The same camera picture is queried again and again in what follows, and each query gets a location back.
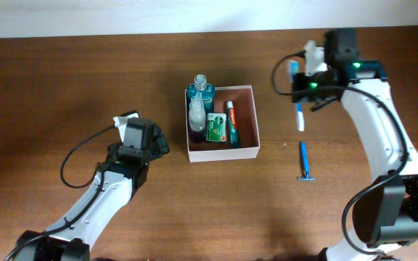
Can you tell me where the blue mouthwash bottle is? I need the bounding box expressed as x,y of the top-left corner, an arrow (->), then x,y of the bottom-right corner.
186,74 -> 216,113

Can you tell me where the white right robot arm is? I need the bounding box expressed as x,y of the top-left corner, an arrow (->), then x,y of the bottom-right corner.
292,28 -> 418,260

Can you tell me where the clear spray bottle dark liquid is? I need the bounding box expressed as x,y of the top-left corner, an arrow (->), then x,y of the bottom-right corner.
188,91 -> 206,144

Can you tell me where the green soap bar pack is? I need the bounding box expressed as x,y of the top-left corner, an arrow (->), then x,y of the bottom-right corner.
206,113 -> 227,143

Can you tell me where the blue disposable razor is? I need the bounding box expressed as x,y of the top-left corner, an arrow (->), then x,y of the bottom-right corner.
298,141 -> 315,181

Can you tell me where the Colgate toothpaste tube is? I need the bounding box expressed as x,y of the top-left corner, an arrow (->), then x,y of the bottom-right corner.
226,101 -> 241,149

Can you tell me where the blue white toothbrush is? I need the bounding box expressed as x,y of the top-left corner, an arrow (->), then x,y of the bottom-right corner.
288,60 -> 305,132

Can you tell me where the white cardboard box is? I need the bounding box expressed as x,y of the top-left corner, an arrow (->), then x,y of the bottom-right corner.
187,86 -> 261,162

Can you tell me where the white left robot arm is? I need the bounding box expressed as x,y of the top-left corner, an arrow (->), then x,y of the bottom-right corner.
7,113 -> 170,260

